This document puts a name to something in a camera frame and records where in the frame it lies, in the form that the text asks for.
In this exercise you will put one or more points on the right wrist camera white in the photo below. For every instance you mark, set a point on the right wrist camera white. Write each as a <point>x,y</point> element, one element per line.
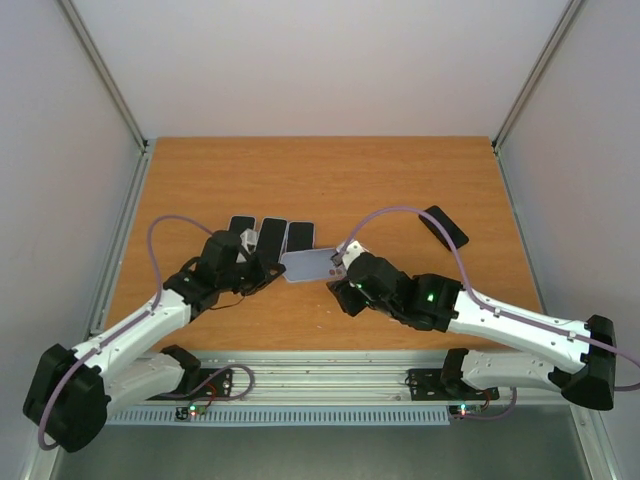
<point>346,253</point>

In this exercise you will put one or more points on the black phone white edge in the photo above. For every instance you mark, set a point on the black phone white edge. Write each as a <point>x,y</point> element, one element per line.
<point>272,239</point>

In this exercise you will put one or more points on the black phone case top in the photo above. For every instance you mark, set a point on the black phone case top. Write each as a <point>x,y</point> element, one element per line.
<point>300,236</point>

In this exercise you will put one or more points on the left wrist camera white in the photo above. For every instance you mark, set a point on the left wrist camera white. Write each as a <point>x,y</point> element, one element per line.
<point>249,239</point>

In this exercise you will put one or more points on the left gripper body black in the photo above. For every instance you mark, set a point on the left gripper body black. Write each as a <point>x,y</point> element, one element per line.
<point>247,280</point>

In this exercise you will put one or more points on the aluminium rail frame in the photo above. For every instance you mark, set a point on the aluminium rail frame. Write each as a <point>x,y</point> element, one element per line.
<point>328,377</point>

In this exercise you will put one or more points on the black phone green edge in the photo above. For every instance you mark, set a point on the black phone green edge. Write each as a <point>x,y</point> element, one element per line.
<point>242,224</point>

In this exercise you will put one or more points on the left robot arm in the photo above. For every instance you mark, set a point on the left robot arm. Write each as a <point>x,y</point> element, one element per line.
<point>75,390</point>

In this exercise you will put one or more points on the right controller board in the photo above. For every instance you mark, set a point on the right controller board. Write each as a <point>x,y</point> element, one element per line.
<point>463,410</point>

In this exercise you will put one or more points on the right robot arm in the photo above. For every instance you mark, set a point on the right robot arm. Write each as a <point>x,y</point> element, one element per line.
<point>570,357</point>

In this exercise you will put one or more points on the base mount plate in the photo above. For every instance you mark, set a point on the base mount plate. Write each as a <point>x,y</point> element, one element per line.
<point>215,383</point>
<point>430,384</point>

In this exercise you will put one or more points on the black phone case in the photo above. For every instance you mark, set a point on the black phone case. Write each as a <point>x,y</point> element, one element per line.
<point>300,236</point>
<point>446,231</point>

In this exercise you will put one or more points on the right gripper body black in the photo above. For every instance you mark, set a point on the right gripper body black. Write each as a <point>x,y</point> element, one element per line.
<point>345,295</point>

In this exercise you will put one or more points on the light blue phone case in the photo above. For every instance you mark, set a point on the light blue phone case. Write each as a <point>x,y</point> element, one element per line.
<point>274,240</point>

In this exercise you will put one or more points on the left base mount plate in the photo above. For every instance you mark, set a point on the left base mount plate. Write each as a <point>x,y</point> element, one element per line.
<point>215,383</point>

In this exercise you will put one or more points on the lavender phone case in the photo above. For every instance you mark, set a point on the lavender phone case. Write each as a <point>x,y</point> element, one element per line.
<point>242,223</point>

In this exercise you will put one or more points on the controller board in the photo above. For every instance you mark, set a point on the controller board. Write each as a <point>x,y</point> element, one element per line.
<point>192,412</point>
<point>463,410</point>

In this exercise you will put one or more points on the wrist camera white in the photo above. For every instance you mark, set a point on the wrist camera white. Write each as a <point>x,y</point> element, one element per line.
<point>249,239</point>
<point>346,253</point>

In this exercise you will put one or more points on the left controller board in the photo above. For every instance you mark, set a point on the left controller board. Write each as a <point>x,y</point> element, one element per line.
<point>192,412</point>

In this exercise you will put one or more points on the grey slotted cable duct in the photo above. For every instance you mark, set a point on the grey slotted cable duct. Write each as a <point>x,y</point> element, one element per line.
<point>233,416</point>

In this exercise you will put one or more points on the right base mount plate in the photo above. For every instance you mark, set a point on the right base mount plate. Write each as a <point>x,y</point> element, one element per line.
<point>430,384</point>

